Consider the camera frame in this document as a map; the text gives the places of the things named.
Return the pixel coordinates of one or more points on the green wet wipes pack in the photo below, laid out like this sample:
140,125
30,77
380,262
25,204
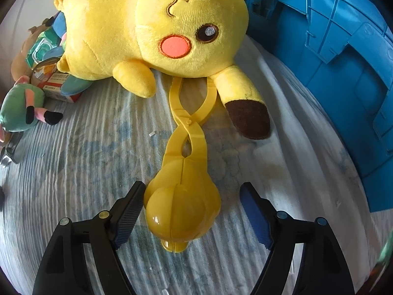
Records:
40,47

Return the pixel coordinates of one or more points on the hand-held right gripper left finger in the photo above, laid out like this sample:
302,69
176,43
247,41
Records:
127,218

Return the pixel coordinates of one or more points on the light blue soft toy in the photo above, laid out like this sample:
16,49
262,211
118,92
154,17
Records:
75,85

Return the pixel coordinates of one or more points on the brown capybara plush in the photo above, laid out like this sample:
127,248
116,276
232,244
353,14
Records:
21,61

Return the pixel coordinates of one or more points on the yellow plastic ball tongs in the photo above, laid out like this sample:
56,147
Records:
181,206

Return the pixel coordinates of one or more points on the red cardboard box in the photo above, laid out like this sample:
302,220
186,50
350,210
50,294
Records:
58,87

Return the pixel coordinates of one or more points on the teal dress pig plush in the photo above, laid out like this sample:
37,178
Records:
17,110

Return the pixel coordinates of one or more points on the yellow mouse plush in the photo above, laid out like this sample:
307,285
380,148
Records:
122,27

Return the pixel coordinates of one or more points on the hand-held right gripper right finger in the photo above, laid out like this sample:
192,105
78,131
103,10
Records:
256,218

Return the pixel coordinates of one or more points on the blue plastic crate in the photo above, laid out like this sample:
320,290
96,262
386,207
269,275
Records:
337,52

